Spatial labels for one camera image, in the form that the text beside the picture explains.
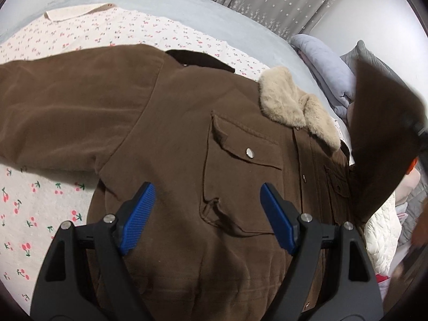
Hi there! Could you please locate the folded blue blanket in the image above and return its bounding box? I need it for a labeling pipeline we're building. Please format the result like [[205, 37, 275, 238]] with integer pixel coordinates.
[[290, 34, 356, 124]]

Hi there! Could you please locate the white quilted jacket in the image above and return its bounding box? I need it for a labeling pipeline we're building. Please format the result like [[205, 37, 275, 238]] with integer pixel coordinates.
[[364, 192, 402, 276]]

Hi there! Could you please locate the brown coat with fur collar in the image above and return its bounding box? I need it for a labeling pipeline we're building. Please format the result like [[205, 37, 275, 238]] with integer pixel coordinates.
[[0, 43, 426, 321]]

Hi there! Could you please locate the orange pumpkin cushion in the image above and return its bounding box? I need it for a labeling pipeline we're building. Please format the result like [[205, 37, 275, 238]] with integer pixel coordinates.
[[406, 157, 419, 175]]

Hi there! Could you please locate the pink pillow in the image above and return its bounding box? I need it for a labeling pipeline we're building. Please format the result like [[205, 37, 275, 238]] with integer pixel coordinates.
[[395, 168, 421, 206]]

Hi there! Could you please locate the light blue bed sheet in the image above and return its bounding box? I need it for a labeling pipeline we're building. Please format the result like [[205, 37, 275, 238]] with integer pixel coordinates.
[[0, 0, 352, 148]]

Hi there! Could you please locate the grey quilted pillow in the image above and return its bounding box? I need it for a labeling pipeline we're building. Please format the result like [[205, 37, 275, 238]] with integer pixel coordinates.
[[340, 40, 407, 86]]

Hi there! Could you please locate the cherry print blanket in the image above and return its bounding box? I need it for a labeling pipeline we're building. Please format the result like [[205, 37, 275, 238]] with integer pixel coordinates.
[[0, 3, 285, 315]]

